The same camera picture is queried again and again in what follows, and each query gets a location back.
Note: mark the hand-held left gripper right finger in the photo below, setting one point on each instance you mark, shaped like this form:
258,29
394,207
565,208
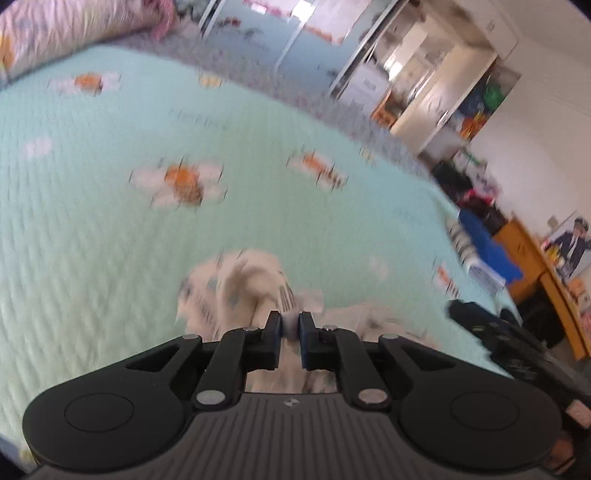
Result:
304,339

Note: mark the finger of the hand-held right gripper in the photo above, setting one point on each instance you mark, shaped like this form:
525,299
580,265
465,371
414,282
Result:
461,314

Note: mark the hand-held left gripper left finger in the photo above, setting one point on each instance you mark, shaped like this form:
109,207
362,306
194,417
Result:
276,337

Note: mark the white printed garment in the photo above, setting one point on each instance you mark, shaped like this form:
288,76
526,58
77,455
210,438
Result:
240,286

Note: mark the dark clothes pile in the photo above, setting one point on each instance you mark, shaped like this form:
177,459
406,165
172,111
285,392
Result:
448,180

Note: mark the blue folded cloth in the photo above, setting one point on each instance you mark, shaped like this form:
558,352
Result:
489,249

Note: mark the wooden desk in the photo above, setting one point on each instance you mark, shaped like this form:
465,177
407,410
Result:
526,258

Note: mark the green bee print bedspread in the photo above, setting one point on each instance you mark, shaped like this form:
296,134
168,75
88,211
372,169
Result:
92,230

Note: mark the cream door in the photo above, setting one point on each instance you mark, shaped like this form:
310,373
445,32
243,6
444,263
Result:
438,101

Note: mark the shelf with colourful things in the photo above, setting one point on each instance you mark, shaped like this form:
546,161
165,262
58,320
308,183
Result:
485,101

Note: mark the small wooden shelf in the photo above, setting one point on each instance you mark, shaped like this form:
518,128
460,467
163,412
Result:
385,113

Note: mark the white drawer cabinet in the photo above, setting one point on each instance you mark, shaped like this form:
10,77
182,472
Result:
367,85

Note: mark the pink checked cloth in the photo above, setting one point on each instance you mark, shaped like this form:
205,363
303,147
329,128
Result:
161,18

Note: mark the floral pillow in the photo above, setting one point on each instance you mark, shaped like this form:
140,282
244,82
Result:
69,27

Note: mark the wall poster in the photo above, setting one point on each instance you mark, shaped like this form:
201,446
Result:
572,244

